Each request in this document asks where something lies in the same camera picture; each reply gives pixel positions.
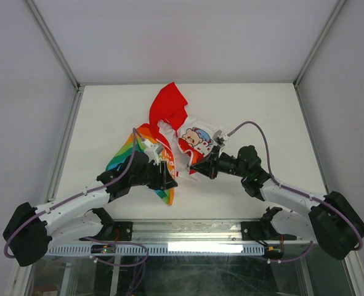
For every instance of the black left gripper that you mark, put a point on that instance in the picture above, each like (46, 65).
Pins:
(163, 179)

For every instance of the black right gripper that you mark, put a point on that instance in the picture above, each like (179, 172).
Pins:
(208, 168)

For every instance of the red white rainbow kids jacket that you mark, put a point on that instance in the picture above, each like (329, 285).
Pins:
(185, 140)

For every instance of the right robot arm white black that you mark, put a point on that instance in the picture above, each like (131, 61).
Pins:
(326, 219)

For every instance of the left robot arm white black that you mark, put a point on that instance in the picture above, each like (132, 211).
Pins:
(33, 230)

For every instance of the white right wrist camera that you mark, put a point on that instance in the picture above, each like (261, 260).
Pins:
(220, 138)

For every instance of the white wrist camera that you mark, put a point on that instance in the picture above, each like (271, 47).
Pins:
(220, 138)
(152, 150)

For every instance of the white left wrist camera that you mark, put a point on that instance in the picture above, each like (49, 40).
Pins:
(152, 150)

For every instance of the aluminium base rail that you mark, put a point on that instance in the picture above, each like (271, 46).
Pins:
(160, 231)

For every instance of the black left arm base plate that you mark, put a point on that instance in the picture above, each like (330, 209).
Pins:
(120, 231)

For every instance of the grey slotted cable duct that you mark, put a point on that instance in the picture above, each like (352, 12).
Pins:
(84, 249)

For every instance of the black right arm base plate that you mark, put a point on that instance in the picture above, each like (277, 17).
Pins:
(262, 232)

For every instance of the left aluminium frame post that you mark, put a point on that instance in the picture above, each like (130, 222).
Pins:
(51, 42)

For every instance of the aluminium frame post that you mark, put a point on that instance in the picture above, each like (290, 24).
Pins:
(51, 42)
(318, 43)

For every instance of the right aluminium frame post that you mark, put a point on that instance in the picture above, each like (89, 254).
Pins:
(318, 43)

